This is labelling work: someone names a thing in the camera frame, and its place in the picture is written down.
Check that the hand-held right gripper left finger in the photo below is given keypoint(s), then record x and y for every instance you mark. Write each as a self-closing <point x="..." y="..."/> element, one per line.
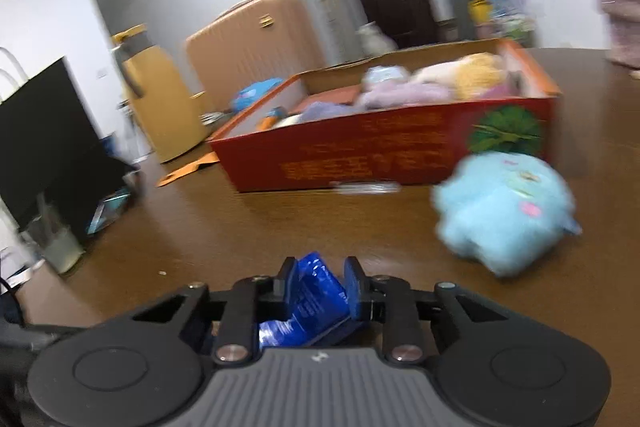
<point x="287" y="289"/>

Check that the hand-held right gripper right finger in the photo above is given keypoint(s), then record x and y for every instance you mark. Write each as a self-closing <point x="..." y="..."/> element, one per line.
<point x="356" y="289"/>

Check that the blue foil snack packet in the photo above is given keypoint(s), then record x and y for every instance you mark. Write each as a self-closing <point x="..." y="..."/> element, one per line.
<point x="317" y="302"/>

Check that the red cardboard box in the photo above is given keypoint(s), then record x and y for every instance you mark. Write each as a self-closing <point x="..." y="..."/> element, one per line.
<point x="375" y="147"/>

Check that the light blue plush toy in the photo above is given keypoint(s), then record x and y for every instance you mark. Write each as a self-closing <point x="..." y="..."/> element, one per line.
<point x="500" y="207"/>

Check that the lilac plush toy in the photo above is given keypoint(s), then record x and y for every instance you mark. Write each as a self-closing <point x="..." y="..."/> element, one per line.
<point x="322" y="111"/>

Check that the purple plush toy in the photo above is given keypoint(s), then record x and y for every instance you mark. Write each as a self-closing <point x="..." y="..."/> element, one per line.
<point x="405" y="96"/>

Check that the yellow and white plush toy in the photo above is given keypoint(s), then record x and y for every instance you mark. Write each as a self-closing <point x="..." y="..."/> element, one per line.
<point x="475" y="74"/>

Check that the orange cardboard flap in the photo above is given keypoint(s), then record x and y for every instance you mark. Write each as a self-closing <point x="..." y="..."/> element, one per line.
<point x="187" y="169"/>

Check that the orange small toy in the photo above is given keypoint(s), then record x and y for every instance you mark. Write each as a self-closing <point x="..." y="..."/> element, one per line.
<point x="272" y="117"/>

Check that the teal small box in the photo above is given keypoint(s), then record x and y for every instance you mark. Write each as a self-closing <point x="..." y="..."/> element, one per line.
<point x="110" y="209"/>

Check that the blue patterned packet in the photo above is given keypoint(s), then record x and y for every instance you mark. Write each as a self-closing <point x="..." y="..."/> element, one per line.
<point x="257" y="92"/>

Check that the yellow thermos jug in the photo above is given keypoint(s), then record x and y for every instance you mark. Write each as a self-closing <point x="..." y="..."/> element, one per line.
<point x="160" y="102"/>

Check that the clear glass cup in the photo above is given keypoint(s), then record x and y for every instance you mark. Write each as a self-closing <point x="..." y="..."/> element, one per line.
<point x="60" y="244"/>

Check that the pink hard-shell suitcase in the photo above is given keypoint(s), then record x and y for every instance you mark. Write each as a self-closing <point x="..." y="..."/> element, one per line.
<point x="255" y="47"/>

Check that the white fluffy dog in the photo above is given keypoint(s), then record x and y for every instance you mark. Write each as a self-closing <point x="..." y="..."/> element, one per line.
<point x="376" y="38"/>

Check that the black flat monitor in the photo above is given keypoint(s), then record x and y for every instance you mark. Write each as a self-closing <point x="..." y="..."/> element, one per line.
<point x="50" y="147"/>

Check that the pink textured vase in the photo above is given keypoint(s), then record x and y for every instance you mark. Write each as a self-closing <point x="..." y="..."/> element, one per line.
<point x="620" y="2"/>

